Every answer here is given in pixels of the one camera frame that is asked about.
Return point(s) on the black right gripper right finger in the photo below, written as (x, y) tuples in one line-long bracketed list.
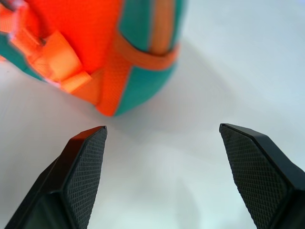
[(262, 181)]

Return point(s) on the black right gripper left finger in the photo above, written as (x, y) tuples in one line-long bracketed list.
[(71, 186)]

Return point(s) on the orange and teal backpack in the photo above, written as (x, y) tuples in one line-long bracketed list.
[(90, 31)]

